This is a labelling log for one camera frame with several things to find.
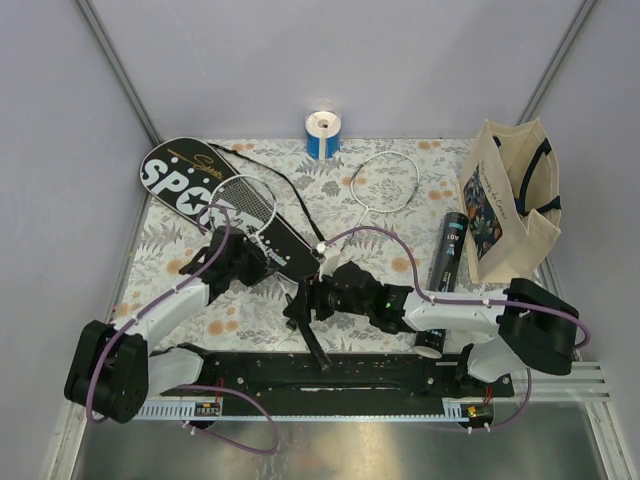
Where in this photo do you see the white unstrung badminton racket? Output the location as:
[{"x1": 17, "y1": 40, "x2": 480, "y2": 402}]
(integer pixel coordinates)
[{"x1": 347, "y1": 151, "x2": 421, "y2": 230}]

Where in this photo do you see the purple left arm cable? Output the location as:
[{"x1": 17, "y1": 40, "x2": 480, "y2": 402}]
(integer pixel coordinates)
[{"x1": 85, "y1": 202, "x2": 279, "y2": 456}]

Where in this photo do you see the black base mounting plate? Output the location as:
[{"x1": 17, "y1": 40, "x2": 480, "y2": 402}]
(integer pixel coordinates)
[{"x1": 192, "y1": 350, "x2": 514, "y2": 399}]

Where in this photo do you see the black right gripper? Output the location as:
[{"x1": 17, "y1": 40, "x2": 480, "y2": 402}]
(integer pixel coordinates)
[{"x1": 283, "y1": 266, "x2": 372, "y2": 325}]

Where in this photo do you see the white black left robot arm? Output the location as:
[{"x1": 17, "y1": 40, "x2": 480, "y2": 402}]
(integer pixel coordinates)
[{"x1": 63, "y1": 227, "x2": 269, "y2": 424}]

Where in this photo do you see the white strung badminton racket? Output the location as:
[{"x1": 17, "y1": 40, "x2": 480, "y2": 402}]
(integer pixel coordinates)
[{"x1": 209, "y1": 175, "x2": 332, "y2": 372}]

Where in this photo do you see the blue white tape roll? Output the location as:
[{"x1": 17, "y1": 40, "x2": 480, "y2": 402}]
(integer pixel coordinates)
[{"x1": 305, "y1": 111, "x2": 342, "y2": 160}]

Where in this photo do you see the floral patterned table mat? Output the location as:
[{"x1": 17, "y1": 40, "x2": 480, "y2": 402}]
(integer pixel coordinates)
[{"x1": 114, "y1": 139, "x2": 472, "y2": 353}]

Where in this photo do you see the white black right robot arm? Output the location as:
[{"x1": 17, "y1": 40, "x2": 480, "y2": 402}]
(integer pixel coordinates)
[{"x1": 283, "y1": 262, "x2": 579, "y2": 396}]

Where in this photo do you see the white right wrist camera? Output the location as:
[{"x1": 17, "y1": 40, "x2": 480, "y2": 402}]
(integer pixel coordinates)
[{"x1": 315, "y1": 242, "x2": 341, "y2": 278}]

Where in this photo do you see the aluminium frame rail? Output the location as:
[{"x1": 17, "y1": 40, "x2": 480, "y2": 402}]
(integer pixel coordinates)
[{"x1": 133, "y1": 362, "x2": 609, "y2": 422}]

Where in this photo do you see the black shuttlecock tube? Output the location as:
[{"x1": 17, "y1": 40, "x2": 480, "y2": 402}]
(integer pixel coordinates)
[{"x1": 413, "y1": 212, "x2": 469, "y2": 359}]

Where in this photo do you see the beige canvas tote bag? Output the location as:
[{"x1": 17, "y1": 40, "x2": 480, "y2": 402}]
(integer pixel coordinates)
[{"x1": 458, "y1": 119, "x2": 562, "y2": 284}]

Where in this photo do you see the black sport racket cover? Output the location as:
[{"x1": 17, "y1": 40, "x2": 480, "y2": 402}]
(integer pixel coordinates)
[{"x1": 140, "y1": 137, "x2": 320, "y2": 281}]

